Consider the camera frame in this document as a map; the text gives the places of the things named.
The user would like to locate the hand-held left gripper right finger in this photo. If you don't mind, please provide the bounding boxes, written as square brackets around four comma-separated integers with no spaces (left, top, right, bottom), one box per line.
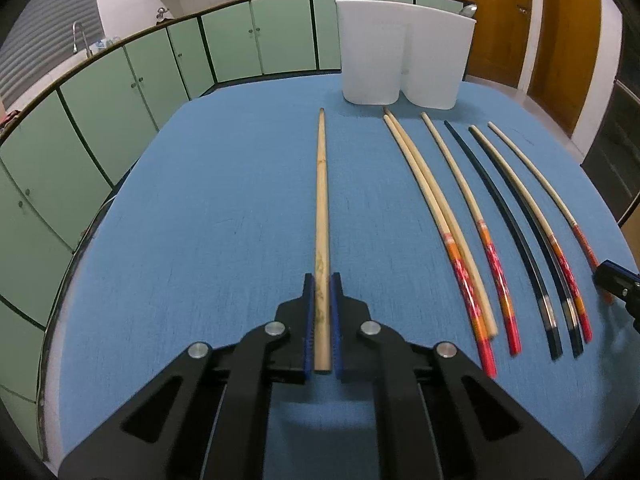
[330,272,583,480]

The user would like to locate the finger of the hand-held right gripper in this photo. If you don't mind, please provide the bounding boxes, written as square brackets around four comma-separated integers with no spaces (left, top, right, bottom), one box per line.
[592,259,640,333]

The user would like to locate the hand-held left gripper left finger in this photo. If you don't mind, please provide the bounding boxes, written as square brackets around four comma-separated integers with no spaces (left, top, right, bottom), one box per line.
[59,272,317,480]

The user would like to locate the light wooden chopstick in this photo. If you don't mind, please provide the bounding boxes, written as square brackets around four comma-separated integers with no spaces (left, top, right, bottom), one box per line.
[383,106,500,339]
[313,107,333,374]

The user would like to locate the white plastic utensil holder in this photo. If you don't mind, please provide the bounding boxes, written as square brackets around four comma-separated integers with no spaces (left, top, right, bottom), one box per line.
[334,0,476,110]

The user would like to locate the brown wooden door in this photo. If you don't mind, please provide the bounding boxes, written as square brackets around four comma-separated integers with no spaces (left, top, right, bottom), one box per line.
[455,0,535,88]
[527,0,606,136]

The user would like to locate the green kitchen base cabinets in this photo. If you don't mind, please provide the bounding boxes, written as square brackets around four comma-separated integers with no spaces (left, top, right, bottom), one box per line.
[0,0,468,411]

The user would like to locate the metal sink faucet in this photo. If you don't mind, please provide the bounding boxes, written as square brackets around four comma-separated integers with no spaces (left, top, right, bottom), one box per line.
[72,21,93,58]

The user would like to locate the grey window blind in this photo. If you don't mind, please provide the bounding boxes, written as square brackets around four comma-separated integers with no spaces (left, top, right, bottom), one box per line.
[0,0,103,106]

